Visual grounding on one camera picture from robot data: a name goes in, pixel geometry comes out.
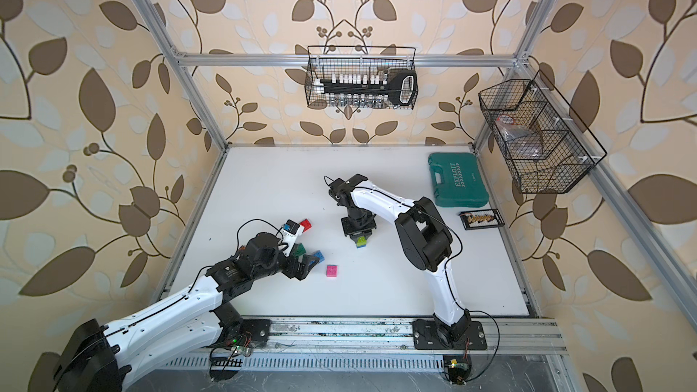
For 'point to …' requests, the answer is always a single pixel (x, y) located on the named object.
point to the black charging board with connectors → (478, 219)
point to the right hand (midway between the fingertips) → (359, 238)
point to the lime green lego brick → (361, 240)
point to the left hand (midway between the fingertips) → (307, 252)
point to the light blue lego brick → (319, 254)
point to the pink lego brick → (332, 270)
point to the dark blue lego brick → (360, 246)
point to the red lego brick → (306, 224)
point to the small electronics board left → (221, 366)
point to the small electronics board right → (457, 368)
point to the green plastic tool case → (457, 181)
